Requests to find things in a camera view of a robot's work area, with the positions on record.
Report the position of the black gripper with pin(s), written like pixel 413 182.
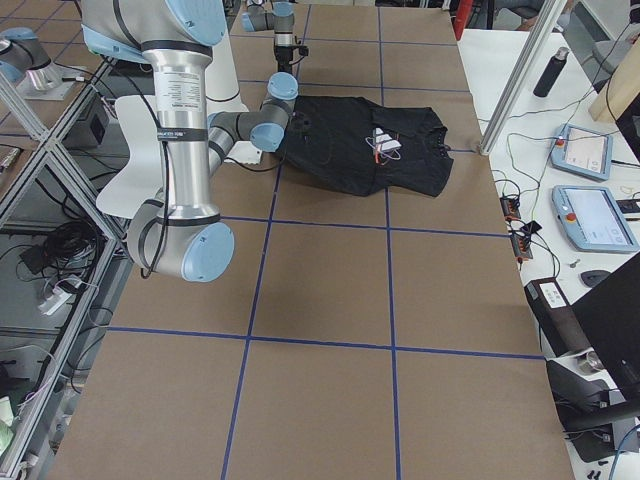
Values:
pixel 283 54

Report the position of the black printed t-shirt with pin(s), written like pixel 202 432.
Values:
pixel 358 147

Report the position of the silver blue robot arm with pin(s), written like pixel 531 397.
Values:
pixel 179 232
pixel 280 19

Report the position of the white plastic chair shell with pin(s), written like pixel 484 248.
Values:
pixel 141 178

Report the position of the orange terminal block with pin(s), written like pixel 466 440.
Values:
pixel 519 232

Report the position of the black water bottle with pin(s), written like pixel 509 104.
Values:
pixel 551 72

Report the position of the blue teach pendant far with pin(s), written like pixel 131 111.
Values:
pixel 582 152

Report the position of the blue teach pendant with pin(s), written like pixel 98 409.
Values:
pixel 582 152
pixel 592 220

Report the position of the blue teach pendant near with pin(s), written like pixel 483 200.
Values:
pixel 592 220

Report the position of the black box device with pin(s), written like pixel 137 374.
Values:
pixel 555 316

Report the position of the black computer mouse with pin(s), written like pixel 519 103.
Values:
pixel 592 278

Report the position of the black monitor stand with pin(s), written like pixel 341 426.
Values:
pixel 603 422

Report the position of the white central pedestal column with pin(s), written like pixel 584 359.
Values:
pixel 225 65

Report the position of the aluminium frame post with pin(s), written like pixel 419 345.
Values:
pixel 543 26

